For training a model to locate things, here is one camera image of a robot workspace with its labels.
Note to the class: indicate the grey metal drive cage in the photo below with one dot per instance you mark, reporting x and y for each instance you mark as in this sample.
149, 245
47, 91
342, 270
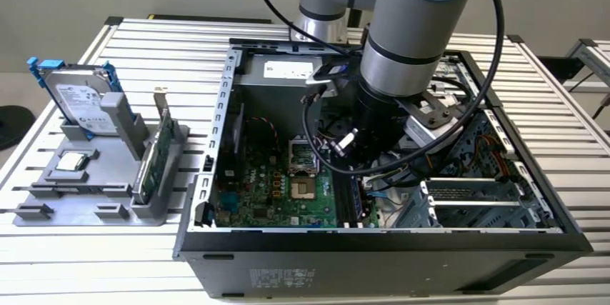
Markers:
459, 65

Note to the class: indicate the aluminium frame table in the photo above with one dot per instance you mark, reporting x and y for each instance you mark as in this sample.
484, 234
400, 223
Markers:
588, 48

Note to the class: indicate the black round base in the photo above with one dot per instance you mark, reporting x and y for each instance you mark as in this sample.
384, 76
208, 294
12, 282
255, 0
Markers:
13, 126

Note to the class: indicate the grey power supply unit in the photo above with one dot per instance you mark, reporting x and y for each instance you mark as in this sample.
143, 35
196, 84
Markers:
276, 112

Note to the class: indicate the hard disk in blue carrier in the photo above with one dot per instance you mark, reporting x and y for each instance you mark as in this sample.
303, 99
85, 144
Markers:
79, 101

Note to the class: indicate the graphics card with metal bracket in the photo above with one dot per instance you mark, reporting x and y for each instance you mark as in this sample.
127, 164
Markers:
152, 173

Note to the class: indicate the black case fan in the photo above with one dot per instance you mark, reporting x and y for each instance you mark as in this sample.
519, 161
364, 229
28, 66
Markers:
233, 140

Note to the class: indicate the silver CPU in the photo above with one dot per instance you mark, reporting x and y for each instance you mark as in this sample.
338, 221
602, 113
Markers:
71, 161

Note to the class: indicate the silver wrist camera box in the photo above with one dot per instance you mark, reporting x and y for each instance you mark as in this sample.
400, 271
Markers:
323, 85
423, 137

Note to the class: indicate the black open PC case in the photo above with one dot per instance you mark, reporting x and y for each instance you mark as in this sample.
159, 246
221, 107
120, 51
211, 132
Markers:
334, 273

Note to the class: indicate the green motherboard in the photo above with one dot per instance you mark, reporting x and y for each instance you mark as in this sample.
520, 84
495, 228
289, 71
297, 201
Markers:
257, 190

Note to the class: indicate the CPU socket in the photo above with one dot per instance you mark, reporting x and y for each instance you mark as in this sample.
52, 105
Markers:
301, 189

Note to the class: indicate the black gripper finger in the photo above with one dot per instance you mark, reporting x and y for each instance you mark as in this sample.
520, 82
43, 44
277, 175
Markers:
343, 144

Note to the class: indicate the grey parts rack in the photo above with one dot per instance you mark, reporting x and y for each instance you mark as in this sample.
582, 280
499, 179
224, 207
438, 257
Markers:
113, 162

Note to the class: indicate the grey metal disk bay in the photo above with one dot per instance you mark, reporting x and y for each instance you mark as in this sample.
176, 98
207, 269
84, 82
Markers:
476, 184

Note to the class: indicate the RAM stick with white label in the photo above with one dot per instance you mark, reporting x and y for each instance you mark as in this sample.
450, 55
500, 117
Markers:
358, 198

